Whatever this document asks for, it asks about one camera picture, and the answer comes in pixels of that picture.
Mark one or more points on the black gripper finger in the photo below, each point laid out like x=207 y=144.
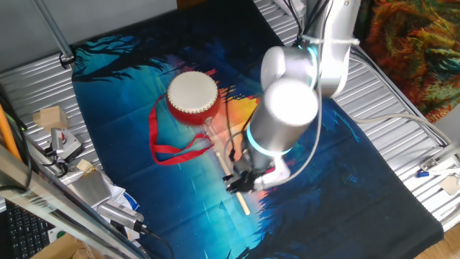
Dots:
x=230 y=181
x=248 y=185

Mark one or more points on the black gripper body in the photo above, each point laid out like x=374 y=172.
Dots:
x=249 y=168

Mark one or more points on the pale wooden drumstick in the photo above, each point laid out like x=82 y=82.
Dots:
x=243 y=205

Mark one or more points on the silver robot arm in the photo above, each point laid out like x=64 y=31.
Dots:
x=287 y=115

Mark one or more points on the red drum with white skin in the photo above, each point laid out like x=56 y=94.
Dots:
x=192 y=91

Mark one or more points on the night sky forest printed cloth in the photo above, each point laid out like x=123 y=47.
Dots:
x=179 y=201

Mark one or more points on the small wooden block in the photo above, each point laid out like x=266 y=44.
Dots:
x=85 y=165

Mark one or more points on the grey box with red button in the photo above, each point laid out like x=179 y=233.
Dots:
x=70 y=145

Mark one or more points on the grey box with green button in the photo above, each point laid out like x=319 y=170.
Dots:
x=57 y=234

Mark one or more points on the brown cardboard box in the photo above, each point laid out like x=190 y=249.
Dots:
x=61 y=250

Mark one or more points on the large wooden block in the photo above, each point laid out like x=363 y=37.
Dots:
x=50 y=118

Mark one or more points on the colourful orange green tapestry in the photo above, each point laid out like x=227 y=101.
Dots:
x=413 y=54

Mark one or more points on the beige paper tag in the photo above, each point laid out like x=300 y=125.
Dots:
x=450 y=185

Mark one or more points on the black keyboard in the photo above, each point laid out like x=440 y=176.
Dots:
x=21 y=230

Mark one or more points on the orange stick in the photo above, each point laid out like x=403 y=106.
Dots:
x=8 y=136

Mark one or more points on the grey metal pole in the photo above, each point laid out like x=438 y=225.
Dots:
x=54 y=30

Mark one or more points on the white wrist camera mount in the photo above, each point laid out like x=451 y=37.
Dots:
x=276 y=176

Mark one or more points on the silver depth camera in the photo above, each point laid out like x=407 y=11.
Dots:
x=120 y=214

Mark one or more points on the small metal bracket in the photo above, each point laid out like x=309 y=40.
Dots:
x=428 y=164

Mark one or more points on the aluminium frame beam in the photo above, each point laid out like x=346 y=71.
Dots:
x=54 y=212

